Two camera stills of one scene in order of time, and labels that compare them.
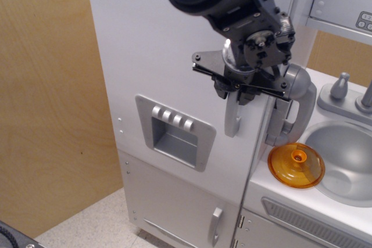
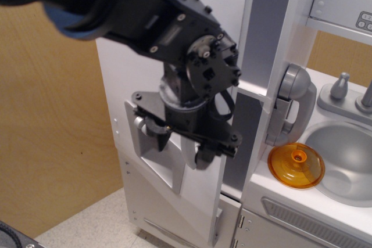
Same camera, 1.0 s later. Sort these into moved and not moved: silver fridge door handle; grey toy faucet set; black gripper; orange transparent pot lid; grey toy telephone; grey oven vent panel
Moved: black gripper; silver fridge door handle
Not moved: orange transparent pot lid; grey toy telephone; grey toy faucet set; grey oven vent panel
